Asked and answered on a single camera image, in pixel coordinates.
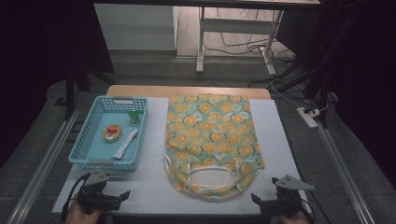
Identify person's left hand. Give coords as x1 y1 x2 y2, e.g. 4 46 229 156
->
64 201 104 224

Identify white desk frame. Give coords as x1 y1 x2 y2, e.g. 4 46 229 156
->
195 7 285 76

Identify orange patterned fabric bag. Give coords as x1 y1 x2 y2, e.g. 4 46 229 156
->
163 91 266 199

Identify black floor cables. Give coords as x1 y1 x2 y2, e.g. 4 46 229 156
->
203 8 297 64

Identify white power strip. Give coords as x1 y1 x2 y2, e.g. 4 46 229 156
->
296 106 320 130

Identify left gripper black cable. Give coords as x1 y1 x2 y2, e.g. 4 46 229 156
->
60 173 92 224

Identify blue plastic basket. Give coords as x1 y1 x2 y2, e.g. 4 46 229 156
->
68 95 149 173

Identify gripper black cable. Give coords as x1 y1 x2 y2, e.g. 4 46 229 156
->
300 198 316 224
60 173 92 224

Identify small green bottle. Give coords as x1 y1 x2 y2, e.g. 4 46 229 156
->
128 109 141 125

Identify dark curtain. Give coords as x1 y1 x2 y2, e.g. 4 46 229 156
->
0 0 115 169
275 0 396 188

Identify white tube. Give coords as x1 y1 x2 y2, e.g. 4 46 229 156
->
113 128 139 160

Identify white power cable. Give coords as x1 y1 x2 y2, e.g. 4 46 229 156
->
264 60 330 115

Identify aluminium rail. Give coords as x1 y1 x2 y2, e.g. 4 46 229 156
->
316 122 376 224
6 106 82 224

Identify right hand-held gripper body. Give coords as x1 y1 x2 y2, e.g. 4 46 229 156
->
260 175 316 217

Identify black metal stand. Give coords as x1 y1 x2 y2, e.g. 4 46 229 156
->
63 60 115 121
274 12 358 129

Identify white table mat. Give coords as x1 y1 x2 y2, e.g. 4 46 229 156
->
51 96 312 216

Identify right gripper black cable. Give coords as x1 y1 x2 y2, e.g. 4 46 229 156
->
300 198 316 224

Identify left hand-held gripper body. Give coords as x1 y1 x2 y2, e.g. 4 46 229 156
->
76 170 122 215

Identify white cabinet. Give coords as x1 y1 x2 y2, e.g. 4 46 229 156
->
93 3 178 51

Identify person's right hand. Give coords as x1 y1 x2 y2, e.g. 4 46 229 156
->
278 211 313 224

